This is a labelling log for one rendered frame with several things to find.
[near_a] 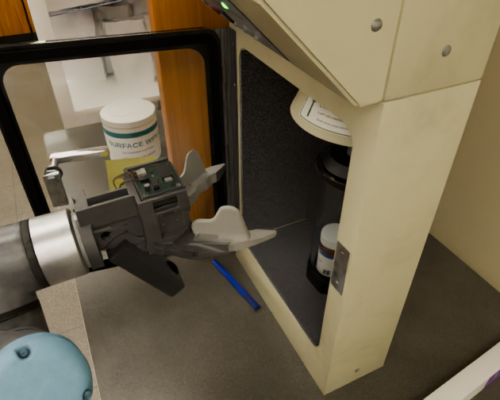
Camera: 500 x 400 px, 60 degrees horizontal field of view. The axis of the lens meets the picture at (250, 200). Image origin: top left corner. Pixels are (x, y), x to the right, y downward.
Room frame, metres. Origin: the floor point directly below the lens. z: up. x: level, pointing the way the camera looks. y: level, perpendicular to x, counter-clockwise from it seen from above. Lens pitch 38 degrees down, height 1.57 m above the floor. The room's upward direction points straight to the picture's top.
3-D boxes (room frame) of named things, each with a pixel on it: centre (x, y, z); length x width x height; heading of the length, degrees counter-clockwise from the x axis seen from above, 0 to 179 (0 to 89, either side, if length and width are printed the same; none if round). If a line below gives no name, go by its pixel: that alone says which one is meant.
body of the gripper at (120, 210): (0.37, 0.13, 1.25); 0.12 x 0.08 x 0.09; 115
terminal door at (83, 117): (0.56, 0.19, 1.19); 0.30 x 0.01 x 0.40; 106
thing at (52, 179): (0.52, 0.29, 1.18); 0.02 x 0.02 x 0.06; 16
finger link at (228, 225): (0.36, 0.02, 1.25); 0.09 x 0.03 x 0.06; 79
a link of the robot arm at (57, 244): (0.34, 0.20, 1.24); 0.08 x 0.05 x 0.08; 25
